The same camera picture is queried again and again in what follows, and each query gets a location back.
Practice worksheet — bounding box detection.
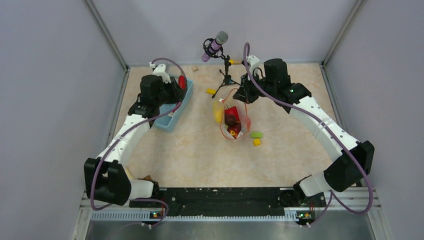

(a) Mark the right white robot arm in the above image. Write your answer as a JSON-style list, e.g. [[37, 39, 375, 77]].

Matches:
[[233, 55, 375, 206]]

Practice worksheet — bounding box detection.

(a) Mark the red toy tomato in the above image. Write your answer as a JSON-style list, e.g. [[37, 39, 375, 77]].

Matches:
[[224, 106, 240, 122]]

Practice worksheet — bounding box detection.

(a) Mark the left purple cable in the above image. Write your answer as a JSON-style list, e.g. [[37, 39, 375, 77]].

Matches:
[[90, 57, 188, 229]]

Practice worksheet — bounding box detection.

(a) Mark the yellow rectangular block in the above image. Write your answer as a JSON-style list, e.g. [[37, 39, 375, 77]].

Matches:
[[206, 88, 217, 95]]

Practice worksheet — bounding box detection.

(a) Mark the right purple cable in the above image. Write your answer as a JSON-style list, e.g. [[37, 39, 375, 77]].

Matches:
[[243, 42, 375, 216]]

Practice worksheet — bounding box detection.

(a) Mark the purple cable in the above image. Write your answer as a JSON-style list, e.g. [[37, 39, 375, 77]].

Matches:
[[243, 42, 375, 216], [90, 57, 188, 229]]

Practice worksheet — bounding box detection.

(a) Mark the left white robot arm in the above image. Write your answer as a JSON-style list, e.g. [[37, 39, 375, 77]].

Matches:
[[83, 63, 189, 211]]

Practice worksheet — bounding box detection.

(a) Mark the small yellow toy cube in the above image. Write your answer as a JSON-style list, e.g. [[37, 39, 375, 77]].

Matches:
[[253, 138, 262, 147]]

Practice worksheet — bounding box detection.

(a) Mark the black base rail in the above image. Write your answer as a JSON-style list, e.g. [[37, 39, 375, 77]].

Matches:
[[129, 187, 326, 217]]

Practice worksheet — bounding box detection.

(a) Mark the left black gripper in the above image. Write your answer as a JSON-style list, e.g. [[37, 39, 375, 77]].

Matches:
[[155, 76, 186, 107]]

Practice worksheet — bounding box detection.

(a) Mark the red toy chili pepper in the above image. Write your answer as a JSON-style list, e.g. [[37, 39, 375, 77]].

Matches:
[[178, 75, 187, 91]]

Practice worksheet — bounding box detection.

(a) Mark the black tripod mic stand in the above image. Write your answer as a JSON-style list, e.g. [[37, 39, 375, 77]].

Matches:
[[211, 52, 240, 99]]

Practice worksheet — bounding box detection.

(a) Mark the clear zip top bag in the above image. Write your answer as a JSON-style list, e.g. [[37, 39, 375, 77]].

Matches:
[[213, 88, 251, 141]]

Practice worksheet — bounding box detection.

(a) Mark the red toy apple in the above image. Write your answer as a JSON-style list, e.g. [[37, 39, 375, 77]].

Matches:
[[242, 116, 252, 133]]

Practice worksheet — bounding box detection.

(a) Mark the green toy block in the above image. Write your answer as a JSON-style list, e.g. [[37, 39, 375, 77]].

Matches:
[[250, 131, 264, 139]]

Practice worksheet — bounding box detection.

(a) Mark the purple microphone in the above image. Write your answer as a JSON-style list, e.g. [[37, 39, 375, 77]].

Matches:
[[201, 31, 229, 63]]

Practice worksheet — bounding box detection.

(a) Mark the light blue plastic basket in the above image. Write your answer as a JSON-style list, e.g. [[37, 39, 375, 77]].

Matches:
[[152, 77, 195, 133]]

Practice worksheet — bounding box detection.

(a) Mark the yellow toy squash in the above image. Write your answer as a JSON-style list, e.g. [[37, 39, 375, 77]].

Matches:
[[213, 100, 225, 124]]

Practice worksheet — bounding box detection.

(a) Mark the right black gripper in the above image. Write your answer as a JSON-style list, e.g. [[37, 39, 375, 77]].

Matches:
[[233, 70, 277, 105]]

